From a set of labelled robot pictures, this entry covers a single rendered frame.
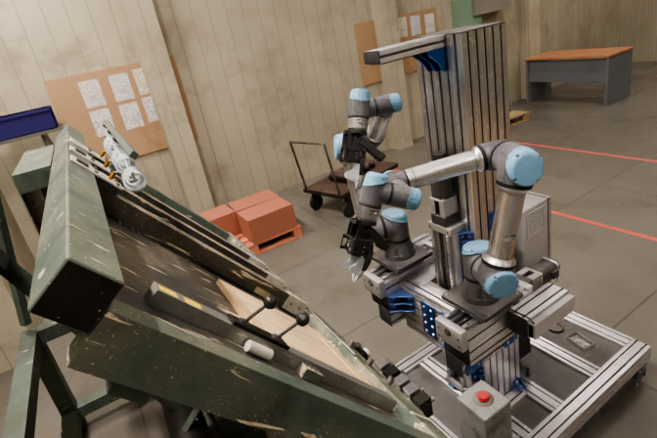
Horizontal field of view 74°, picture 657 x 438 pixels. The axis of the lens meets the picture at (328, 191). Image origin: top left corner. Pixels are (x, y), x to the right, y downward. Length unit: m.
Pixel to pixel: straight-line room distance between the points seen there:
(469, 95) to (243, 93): 4.67
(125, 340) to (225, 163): 5.39
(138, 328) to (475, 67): 1.43
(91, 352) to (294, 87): 5.84
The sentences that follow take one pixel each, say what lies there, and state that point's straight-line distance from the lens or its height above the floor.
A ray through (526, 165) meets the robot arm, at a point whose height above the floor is 1.63.
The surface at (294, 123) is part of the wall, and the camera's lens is 6.50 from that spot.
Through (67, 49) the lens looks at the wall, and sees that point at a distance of 5.78.
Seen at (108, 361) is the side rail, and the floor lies 1.69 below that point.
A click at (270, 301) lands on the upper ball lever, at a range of 1.16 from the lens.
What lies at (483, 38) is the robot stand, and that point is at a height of 1.99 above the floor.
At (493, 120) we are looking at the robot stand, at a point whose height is 1.67.
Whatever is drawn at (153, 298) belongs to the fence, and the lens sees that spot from 1.11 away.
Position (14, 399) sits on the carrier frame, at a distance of 2.73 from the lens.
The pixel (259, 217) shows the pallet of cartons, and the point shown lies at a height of 0.40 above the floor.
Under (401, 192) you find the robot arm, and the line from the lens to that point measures 1.41.
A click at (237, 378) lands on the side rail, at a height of 1.53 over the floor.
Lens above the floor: 2.15
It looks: 21 degrees down
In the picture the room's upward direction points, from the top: 11 degrees counter-clockwise
